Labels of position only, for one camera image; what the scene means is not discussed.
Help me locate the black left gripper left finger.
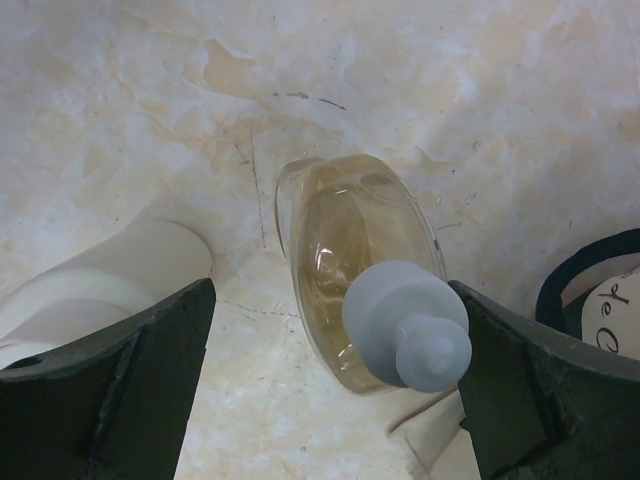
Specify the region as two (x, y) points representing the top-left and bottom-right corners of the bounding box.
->
(1, 278), (216, 479)

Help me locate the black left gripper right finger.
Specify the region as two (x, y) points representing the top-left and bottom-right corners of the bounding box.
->
(450, 281), (639, 479)

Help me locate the cream canvas tote bag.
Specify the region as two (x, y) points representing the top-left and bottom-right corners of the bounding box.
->
(405, 229), (639, 479)

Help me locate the cream bottle round cap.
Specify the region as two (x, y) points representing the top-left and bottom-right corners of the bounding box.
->
(1, 220), (213, 368)

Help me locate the amber liquid bottle white cap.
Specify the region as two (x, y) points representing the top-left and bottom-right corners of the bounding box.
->
(274, 155), (472, 394)

